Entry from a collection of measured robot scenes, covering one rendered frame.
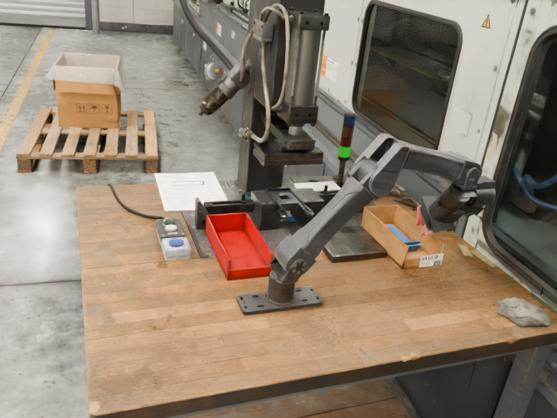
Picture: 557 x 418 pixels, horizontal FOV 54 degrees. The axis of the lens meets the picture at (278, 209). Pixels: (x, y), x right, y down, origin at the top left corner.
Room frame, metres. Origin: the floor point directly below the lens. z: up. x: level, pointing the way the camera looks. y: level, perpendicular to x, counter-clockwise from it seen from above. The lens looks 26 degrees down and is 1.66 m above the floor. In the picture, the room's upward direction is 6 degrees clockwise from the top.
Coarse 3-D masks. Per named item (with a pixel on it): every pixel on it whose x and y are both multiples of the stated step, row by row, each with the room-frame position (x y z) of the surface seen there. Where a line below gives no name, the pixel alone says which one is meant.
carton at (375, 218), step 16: (368, 208) 1.54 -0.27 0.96; (384, 208) 1.56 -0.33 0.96; (400, 208) 1.55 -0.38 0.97; (368, 224) 1.50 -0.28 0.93; (384, 224) 1.43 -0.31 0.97; (400, 224) 1.54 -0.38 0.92; (384, 240) 1.41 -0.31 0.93; (400, 240) 1.34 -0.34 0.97; (416, 240) 1.45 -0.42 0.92; (432, 240) 1.39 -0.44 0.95; (400, 256) 1.32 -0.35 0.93; (416, 256) 1.37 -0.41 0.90; (432, 256) 1.34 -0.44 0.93
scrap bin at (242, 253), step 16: (208, 224) 1.35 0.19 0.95; (224, 224) 1.40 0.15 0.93; (240, 224) 1.42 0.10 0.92; (208, 240) 1.35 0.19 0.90; (224, 240) 1.35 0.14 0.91; (240, 240) 1.36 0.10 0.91; (256, 240) 1.32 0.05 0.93; (224, 256) 1.19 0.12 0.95; (240, 256) 1.27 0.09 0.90; (256, 256) 1.28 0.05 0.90; (272, 256) 1.20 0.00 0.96; (224, 272) 1.18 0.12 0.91; (240, 272) 1.17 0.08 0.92; (256, 272) 1.18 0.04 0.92
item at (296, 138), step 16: (272, 128) 1.58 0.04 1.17; (288, 128) 1.59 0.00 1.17; (256, 144) 1.51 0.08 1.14; (272, 144) 1.52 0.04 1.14; (288, 144) 1.45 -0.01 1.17; (304, 144) 1.47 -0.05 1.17; (272, 160) 1.44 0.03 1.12; (288, 160) 1.46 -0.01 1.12; (304, 160) 1.48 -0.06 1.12; (320, 160) 1.50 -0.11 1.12
